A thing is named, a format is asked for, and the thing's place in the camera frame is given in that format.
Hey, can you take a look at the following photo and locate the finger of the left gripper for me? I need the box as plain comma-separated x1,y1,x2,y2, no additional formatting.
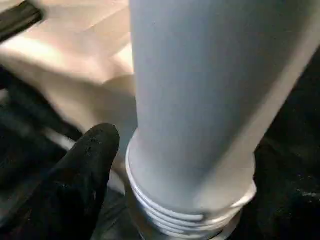
0,0,44,43

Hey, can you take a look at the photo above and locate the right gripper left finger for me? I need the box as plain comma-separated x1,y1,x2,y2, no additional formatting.
0,122,120,240

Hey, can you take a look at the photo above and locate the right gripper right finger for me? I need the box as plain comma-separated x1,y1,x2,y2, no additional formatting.
239,142,320,240

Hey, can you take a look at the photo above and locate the white plastic table top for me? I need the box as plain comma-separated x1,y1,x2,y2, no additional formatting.
0,0,245,240

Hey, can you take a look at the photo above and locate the white plastic table leg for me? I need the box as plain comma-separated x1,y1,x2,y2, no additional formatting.
124,0,320,238

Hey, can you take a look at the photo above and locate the black work mat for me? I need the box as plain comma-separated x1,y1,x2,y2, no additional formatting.
0,59,320,193

